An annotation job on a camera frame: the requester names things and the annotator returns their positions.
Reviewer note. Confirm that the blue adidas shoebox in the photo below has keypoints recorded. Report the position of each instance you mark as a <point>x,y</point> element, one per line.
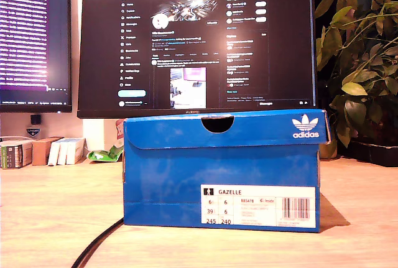
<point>186,171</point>

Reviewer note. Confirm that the black planter tray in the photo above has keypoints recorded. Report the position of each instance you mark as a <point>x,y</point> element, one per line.
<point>379,154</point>

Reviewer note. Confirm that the large black Huawei monitor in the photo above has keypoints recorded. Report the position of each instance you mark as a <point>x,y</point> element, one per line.
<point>217,47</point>

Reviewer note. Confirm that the flat white box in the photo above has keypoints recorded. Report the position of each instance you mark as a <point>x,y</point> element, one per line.
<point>14,139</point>

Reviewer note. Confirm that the shield-shaped badge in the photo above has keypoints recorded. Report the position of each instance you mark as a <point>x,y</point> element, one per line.
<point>33,132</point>

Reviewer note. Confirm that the green crumpled packet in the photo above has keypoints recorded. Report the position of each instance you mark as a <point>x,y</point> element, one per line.
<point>104,155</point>

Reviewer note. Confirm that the green and white box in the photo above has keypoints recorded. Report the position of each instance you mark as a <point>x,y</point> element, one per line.
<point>14,156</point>

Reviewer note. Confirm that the small black monitor mount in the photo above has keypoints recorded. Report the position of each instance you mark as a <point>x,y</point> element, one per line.
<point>35,119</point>

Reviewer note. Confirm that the red and white package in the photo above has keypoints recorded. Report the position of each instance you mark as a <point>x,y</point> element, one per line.
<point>120,129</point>

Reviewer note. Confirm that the small brown plant pot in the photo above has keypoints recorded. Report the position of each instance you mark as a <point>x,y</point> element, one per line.
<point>329,150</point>

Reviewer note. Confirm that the green leafy houseplant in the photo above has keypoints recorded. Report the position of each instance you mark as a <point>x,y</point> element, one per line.
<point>357,72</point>

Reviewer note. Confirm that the black monitor with purple terminal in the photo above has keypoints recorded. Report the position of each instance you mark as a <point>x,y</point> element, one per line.
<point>31,31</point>

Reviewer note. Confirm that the white monitor stand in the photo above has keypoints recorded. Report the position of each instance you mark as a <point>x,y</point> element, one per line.
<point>93,135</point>

